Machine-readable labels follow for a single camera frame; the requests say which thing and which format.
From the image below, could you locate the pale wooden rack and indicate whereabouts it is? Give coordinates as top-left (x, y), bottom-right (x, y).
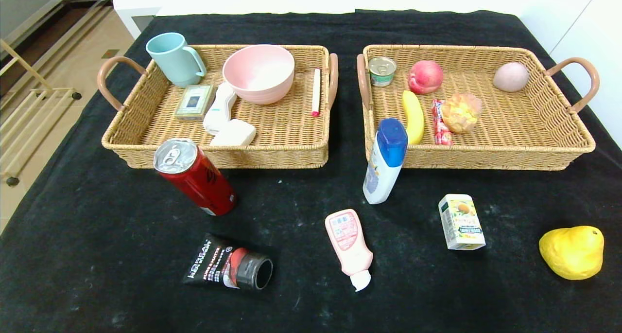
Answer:
top-left (0, 39), bottom-right (82, 187)

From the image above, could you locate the pale pink egg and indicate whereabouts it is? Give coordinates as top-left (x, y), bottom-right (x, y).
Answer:
top-left (493, 62), bottom-right (530, 92)

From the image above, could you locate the grey metal shelf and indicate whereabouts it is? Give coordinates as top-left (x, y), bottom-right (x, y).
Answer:
top-left (0, 0), bottom-right (113, 100)

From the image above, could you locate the white stick with red cap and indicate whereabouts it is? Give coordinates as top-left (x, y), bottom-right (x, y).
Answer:
top-left (311, 68), bottom-right (322, 117)

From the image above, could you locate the small tin can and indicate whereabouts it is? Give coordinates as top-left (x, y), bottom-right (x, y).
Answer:
top-left (368, 56), bottom-right (397, 87)

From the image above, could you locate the red apple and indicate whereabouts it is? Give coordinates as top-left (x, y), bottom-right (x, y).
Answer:
top-left (408, 60), bottom-right (444, 95)

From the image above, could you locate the black cosmetic tube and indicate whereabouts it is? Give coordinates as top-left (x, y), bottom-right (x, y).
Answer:
top-left (182, 233), bottom-right (274, 291)

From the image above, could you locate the light blue mug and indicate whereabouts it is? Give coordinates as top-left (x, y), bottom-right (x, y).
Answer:
top-left (146, 32), bottom-right (207, 88)

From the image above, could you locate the yellow bread bun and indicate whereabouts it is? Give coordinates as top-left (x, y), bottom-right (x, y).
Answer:
top-left (441, 92), bottom-right (483, 134)

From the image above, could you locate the white bottle with blue cap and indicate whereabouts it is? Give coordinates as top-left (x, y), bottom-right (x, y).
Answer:
top-left (362, 118), bottom-right (409, 205)

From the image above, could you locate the white rectangular block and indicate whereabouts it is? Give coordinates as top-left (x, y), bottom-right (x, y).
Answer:
top-left (209, 119), bottom-right (257, 147)

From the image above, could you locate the yellow pear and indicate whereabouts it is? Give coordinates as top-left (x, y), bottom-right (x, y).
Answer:
top-left (538, 226), bottom-right (605, 280)

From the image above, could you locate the red candy wrapper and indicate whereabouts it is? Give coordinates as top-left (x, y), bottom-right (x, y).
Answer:
top-left (432, 99), bottom-right (454, 146)

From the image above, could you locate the black table cloth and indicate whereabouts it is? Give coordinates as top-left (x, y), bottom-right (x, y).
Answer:
top-left (0, 8), bottom-right (622, 333)

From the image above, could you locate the red soda can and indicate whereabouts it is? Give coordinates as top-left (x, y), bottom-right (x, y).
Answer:
top-left (154, 138), bottom-right (238, 216)

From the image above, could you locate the small juice carton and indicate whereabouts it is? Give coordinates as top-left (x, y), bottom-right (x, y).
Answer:
top-left (438, 193), bottom-right (486, 251)

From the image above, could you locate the pink squeeze bottle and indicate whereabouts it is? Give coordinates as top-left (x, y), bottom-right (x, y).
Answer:
top-left (325, 209), bottom-right (374, 292)

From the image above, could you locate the pink bowl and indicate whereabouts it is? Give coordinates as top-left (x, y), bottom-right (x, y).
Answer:
top-left (223, 44), bottom-right (295, 105)

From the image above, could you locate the woven wicker basket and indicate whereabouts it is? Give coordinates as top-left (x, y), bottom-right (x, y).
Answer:
top-left (356, 44), bottom-right (601, 171)
top-left (97, 44), bottom-right (339, 170)

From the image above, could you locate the yellow banana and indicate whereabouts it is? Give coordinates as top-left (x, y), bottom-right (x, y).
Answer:
top-left (402, 89), bottom-right (425, 145)

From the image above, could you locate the small green card box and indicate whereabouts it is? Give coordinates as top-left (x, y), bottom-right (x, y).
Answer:
top-left (174, 84), bottom-right (214, 121)

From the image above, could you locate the white plastic bottle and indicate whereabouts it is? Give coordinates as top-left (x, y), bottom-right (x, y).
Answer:
top-left (203, 82), bottom-right (238, 135)

